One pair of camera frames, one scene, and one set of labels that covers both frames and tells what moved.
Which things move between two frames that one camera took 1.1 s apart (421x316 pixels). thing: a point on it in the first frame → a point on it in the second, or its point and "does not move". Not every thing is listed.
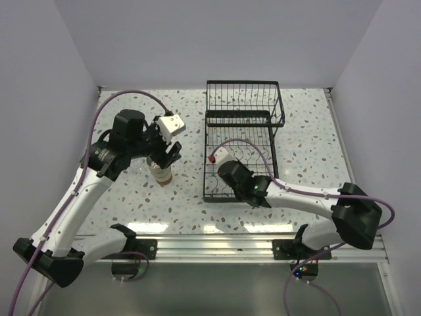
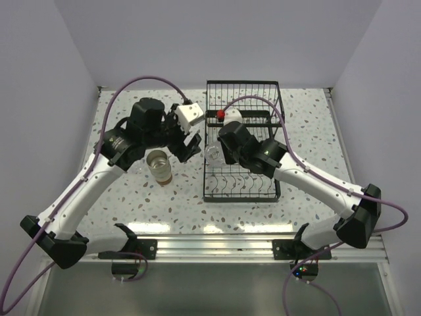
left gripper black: [162, 158] → [173, 118]
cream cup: [162, 176] does not move
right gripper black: [243, 167] → [228, 158]
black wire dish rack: [240, 116] does not move
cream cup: [162, 184] does not move
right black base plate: [289, 249] does not move
